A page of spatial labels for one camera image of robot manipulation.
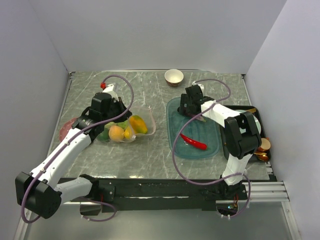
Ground red chili pepper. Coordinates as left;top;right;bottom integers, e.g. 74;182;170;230
180;133;208;151

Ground orange fruit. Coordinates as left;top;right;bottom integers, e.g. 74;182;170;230
108;125;125;142

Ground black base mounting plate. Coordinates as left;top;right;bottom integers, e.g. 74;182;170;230
84;178;249;211

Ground teal plastic food tray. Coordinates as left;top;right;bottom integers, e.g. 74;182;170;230
166;97;221;159

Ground yellow lemon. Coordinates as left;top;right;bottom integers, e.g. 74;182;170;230
124;126;136;141

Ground beige ceramic bowl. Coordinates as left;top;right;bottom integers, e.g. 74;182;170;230
164;69;184;87

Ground black serving tray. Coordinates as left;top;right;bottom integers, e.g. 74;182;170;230
219;105;272;163

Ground purple eggplant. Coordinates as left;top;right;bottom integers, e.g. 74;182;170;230
186;112;207;123

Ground wooden chopsticks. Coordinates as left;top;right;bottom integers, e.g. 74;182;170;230
246;108;257;114

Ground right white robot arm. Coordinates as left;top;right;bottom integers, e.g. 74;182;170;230
179;84;262;199

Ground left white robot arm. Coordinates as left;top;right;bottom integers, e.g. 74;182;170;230
15;82;132;219

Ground pale green cabbage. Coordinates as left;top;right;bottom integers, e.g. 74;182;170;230
108;120;129;129

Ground clear zip top bag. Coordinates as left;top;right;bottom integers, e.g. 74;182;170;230
97;107;156;143

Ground pink plate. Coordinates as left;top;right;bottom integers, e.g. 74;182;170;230
59;117;77;142

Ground light green plate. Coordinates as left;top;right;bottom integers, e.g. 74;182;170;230
236;109;262;134

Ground yellow green mango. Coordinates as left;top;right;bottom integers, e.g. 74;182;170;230
129;115;148;134

